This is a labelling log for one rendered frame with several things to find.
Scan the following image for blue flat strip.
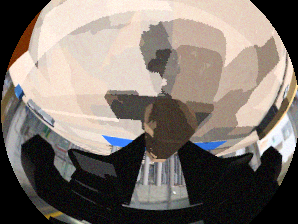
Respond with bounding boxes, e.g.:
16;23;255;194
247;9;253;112
102;135;226;151

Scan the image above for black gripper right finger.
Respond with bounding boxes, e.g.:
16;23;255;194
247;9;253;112
177;140;253;205

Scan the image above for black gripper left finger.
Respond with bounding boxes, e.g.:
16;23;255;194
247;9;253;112
68;133;145;205

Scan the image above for blue block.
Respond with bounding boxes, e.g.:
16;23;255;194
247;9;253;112
13;83;24;101

